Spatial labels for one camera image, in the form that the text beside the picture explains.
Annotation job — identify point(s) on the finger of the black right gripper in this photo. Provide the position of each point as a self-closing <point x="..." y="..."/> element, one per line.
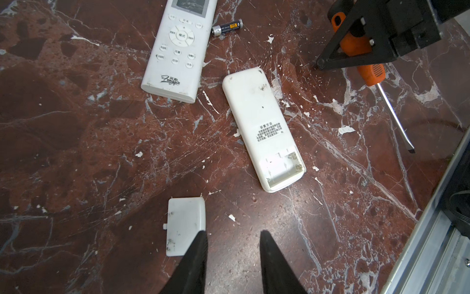
<point x="375" y="21"/>

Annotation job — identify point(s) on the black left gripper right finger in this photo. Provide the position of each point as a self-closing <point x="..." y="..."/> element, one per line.
<point x="277" y="275"/>

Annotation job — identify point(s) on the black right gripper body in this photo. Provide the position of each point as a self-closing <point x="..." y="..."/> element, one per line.
<point x="417" y="24"/>

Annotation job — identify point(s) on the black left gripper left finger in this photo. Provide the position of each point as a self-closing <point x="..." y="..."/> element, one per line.
<point x="190" y="275"/>

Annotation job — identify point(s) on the orange handled screwdriver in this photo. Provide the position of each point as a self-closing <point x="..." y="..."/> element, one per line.
<point x="371" y="73"/>

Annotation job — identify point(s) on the white battery cover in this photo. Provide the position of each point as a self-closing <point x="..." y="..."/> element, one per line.
<point x="185" y="218"/>

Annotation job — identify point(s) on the white remote being unloaded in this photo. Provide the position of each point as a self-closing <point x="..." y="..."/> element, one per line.
<point x="265" y="133"/>

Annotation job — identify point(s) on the black AAA battery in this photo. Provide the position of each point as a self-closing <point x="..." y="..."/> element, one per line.
<point x="218" y="30"/>

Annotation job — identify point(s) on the white remote with display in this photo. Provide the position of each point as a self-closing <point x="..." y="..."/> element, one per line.
<point x="176" y="61"/>

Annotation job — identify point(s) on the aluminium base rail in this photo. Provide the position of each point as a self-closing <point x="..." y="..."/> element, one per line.
<point x="436" y="258"/>

